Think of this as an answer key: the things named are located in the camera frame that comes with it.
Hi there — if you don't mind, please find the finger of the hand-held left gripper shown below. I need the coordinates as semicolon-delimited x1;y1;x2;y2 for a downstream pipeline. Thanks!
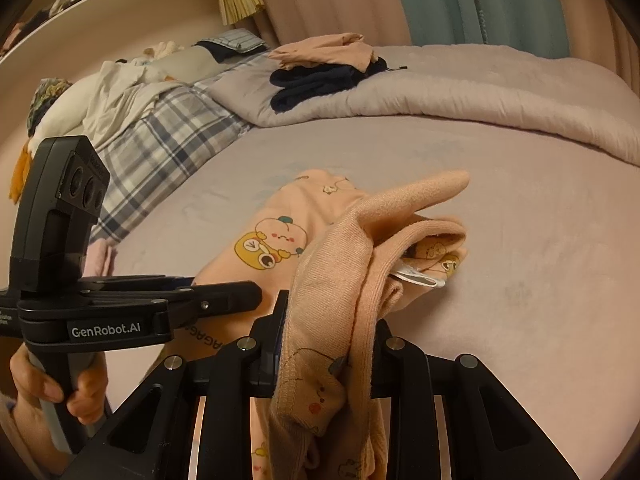
165;281;264;336
82;274;197;295

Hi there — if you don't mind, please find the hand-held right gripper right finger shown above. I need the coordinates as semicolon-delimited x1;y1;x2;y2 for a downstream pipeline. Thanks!
367;319;581;480

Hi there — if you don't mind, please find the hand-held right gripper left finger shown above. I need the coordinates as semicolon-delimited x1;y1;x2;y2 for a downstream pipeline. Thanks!
67;290;291;480

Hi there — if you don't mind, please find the peach cartoon print garment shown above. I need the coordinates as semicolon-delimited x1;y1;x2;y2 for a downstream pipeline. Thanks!
192;169;472;480

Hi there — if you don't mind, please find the person's left forearm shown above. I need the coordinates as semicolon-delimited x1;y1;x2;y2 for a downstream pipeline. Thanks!
0;392;70;476

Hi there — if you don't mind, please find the person's left hand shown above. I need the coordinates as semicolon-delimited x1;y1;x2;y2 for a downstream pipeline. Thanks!
9;345;109;426

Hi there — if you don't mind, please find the orange cloth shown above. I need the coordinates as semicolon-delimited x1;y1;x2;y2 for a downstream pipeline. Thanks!
9;135;37;206

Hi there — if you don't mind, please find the green floral cloth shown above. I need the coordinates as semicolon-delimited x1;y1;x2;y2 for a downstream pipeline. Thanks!
27;77;74;137

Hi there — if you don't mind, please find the plaid bed sheet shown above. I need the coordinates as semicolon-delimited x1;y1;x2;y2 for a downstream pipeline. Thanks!
90;52;281;247

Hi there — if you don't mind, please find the white crumpled cloth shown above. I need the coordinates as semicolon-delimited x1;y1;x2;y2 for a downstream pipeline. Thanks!
47;60;194;147

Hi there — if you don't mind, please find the lavender bed sheet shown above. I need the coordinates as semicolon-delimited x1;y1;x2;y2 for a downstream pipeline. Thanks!
85;110;640;480

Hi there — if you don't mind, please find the beige plush toy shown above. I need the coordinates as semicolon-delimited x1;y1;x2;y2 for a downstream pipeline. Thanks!
142;40;187;59

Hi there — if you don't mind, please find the white curved headboard shelf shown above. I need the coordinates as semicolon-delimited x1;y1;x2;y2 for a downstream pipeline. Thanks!
0;0;237;67

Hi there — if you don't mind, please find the folded navy garment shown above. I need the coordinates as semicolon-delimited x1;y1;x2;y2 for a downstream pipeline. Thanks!
270;56;407;114

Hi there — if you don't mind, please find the striped pillow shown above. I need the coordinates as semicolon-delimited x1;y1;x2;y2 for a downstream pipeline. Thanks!
195;28;269;54

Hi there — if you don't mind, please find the folded plain peach garment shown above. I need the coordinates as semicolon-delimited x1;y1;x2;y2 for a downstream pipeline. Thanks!
267;32;379;74

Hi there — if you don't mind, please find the pink comforter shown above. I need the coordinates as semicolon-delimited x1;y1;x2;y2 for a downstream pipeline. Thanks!
205;42;640;169

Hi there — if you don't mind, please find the teal curtain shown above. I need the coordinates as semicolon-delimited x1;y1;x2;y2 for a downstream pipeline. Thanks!
387;0;567;52

